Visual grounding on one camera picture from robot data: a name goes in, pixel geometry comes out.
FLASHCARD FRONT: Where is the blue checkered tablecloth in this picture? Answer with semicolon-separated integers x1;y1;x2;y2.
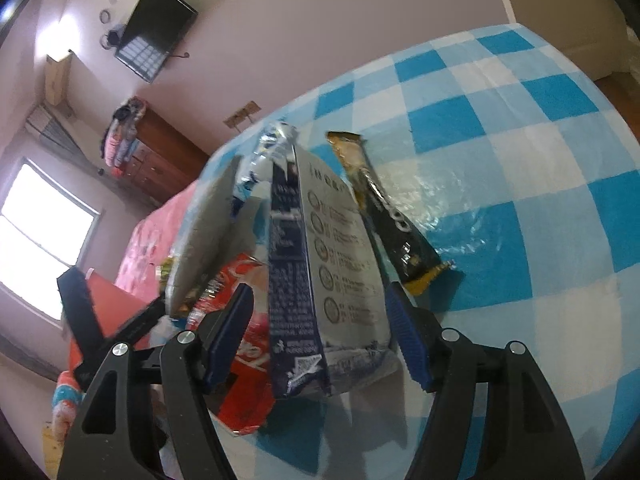
180;22;640;480

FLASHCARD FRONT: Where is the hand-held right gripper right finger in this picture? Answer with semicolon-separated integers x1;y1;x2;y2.
384;281;586;480

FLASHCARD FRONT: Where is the grey curtain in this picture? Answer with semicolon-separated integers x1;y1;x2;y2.
27;105;151;206

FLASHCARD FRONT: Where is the crumpled silver blue wrapper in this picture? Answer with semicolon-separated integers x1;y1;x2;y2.
232;120;301;221

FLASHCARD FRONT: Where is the brown wooden dresser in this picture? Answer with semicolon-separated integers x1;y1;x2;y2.
122;107;211;206

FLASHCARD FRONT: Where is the black wall television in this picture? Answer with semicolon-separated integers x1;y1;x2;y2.
124;0;198;61

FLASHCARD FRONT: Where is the black and yellow snack wrapper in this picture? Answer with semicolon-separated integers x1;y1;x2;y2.
326;131;457;295

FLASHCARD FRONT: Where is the white door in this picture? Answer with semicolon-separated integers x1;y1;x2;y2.
487;0;631;81

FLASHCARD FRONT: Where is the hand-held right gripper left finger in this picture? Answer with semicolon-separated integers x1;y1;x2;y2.
56;283;255;480

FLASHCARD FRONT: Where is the dark blue and white carton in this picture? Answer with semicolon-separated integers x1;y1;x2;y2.
267;146;401;400

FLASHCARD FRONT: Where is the wall socket panel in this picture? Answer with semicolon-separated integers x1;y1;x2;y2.
223;101;264;131

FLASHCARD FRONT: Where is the bright window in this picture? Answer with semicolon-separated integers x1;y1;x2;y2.
0;157;103;321

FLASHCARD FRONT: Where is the pile of folded clothes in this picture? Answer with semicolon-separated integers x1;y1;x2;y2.
102;99;147;176

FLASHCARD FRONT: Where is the colourful cloth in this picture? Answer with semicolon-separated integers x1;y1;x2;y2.
42;370;86;461

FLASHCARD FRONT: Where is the red snack bag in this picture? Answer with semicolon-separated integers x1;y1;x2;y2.
187;254;276;436

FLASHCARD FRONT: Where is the pink printed bedsheet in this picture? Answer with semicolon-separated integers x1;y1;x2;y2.
114;180;201;306

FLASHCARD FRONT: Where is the covered wall air conditioner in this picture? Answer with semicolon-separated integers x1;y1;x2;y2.
45;50;76;106

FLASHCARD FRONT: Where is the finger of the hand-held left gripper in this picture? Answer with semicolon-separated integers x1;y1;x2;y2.
56;265;104;362
74;297;169;392

